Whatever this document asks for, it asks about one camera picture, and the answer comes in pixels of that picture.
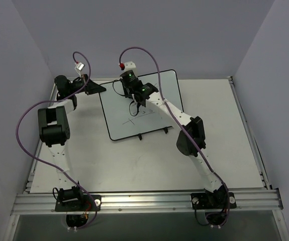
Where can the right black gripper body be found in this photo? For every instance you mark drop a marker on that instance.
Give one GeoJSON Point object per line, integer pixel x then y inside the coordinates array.
{"type": "Point", "coordinates": [139, 99]}

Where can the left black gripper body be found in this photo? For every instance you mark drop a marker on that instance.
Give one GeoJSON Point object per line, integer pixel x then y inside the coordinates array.
{"type": "Point", "coordinates": [86, 84]}

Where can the white whiteboard black frame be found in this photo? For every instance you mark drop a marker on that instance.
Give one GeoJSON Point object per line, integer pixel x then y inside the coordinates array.
{"type": "Point", "coordinates": [120, 114]}

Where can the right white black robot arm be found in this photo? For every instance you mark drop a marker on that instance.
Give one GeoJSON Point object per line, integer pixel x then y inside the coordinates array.
{"type": "Point", "coordinates": [191, 137]}

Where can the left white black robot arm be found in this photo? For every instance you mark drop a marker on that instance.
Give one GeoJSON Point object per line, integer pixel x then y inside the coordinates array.
{"type": "Point", "coordinates": [54, 132]}

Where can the aluminium back rail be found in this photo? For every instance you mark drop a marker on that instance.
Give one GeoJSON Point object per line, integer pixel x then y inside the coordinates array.
{"type": "Point", "coordinates": [105, 78]}

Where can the aluminium rail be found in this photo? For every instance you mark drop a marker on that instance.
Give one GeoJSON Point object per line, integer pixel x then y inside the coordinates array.
{"type": "Point", "coordinates": [149, 202]}
{"type": "Point", "coordinates": [251, 139]}
{"type": "Point", "coordinates": [105, 78]}
{"type": "Point", "coordinates": [33, 169]}

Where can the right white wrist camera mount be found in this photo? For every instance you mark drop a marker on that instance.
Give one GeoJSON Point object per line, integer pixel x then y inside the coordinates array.
{"type": "Point", "coordinates": [126, 66]}

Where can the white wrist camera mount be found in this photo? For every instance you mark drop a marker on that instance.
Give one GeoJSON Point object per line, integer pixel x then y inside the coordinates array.
{"type": "Point", "coordinates": [79, 66]}
{"type": "Point", "coordinates": [126, 66]}

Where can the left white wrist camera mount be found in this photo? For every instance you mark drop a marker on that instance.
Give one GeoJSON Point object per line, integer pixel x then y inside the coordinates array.
{"type": "Point", "coordinates": [79, 66]}

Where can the aluminium left side rail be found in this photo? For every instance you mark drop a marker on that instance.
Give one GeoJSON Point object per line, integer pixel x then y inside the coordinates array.
{"type": "Point", "coordinates": [33, 169]}

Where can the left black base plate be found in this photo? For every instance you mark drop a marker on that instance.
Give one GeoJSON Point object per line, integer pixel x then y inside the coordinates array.
{"type": "Point", "coordinates": [75, 205]}

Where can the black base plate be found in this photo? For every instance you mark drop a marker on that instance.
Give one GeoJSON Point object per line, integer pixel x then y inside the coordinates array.
{"type": "Point", "coordinates": [75, 205]}
{"type": "Point", "coordinates": [207, 200]}

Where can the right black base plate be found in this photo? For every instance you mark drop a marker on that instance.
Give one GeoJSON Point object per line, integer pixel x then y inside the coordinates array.
{"type": "Point", "coordinates": [207, 200]}

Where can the aluminium right side rail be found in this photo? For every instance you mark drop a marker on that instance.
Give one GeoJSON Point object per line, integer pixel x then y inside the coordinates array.
{"type": "Point", "coordinates": [251, 139]}

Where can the aluminium front rail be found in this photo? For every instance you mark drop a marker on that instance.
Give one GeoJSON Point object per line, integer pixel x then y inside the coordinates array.
{"type": "Point", "coordinates": [149, 202]}

